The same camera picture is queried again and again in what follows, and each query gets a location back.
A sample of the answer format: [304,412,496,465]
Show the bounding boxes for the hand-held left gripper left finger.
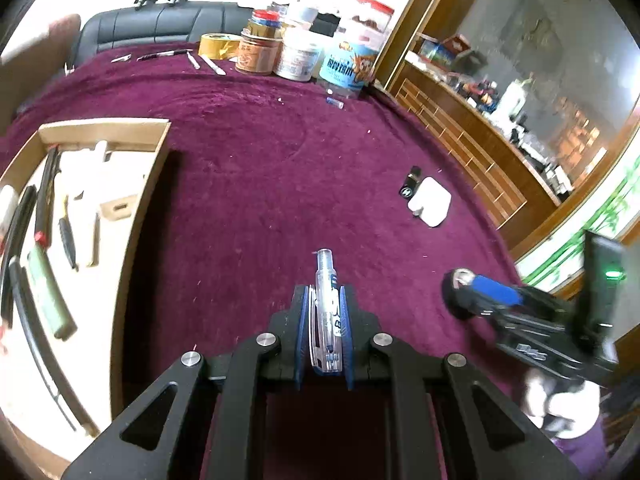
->
[60,284,308,480]

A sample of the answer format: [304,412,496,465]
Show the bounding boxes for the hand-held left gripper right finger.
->
[340,284,583,480]

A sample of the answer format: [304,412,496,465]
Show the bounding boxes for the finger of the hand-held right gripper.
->
[467,272,576,341]

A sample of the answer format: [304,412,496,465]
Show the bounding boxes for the clear ballpoint pen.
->
[309,247,346,376]

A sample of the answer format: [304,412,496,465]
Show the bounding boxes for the black round object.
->
[441,267,481,321]

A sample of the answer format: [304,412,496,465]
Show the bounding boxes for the shallow cardboard box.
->
[0,117,172,466]

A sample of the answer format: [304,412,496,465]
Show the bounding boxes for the black marker with red cap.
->
[34,145,63,251]

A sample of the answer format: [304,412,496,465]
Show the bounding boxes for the person's right hand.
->
[522,370,601,438]

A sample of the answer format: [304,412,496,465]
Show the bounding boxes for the white rounded charger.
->
[407,176,452,228]

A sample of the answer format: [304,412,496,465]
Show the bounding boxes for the small black cap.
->
[399,166,422,198]

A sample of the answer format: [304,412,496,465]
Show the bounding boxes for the wooden cabinet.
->
[372,0,640,306]

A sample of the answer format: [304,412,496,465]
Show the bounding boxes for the purple velvet tablecloth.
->
[0,50,621,480]

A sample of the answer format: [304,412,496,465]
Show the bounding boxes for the white plastic bottle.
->
[497,80,531,123]

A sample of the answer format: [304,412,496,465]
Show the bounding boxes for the small brown box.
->
[440,34,473,56]

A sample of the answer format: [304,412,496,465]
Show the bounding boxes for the green plastic bar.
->
[26,249,78,340]

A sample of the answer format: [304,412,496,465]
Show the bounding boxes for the long black strip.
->
[10,257,78,433]

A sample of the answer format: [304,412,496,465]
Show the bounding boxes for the clear jar with blue label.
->
[317,0,396,98]

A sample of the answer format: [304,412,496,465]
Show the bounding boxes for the white tin can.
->
[272,27,323,82]

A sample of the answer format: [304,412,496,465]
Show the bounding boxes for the long white pen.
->
[199,54,227,77]

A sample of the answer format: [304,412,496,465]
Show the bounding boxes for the brown tin can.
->
[234,30,283,77]

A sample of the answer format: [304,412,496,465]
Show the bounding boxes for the thick black tube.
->
[0,185,38,271]

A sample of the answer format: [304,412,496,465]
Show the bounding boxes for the yellow tape roll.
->
[197,31,242,61]

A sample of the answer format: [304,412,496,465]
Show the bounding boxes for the black pen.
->
[136,49,193,62]

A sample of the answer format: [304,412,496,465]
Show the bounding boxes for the small jar with red lid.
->
[247,8,283,41]

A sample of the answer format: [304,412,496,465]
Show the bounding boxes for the white cup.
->
[287,0,321,31]

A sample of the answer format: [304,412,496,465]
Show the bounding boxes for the black leather sofa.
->
[67,0,256,68]

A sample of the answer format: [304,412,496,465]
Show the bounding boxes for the brown upholstered armchair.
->
[0,12,83,136]

